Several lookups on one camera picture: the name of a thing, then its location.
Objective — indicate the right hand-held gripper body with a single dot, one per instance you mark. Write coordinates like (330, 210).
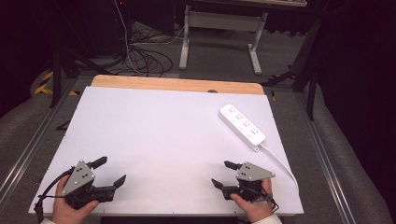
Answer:
(253, 173)

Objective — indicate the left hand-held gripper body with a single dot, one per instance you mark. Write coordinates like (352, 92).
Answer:
(79, 178)

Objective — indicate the person's left hand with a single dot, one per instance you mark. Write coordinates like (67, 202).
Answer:
(65, 211)

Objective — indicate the person's right hand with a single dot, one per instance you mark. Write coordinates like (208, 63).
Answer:
(257, 210)

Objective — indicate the white power strip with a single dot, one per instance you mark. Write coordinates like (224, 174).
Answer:
(241, 125)

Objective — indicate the yellow and black floor tape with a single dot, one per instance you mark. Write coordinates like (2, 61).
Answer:
(42, 90)

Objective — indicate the black metal stand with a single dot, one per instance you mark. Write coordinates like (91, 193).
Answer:
(56, 81)
(312, 93)

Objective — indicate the aluminium floor rail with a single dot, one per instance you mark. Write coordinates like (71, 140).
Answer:
(327, 165)
(23, 158)

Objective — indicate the white metal desk frame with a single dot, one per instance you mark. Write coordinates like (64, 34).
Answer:
(222, 20)

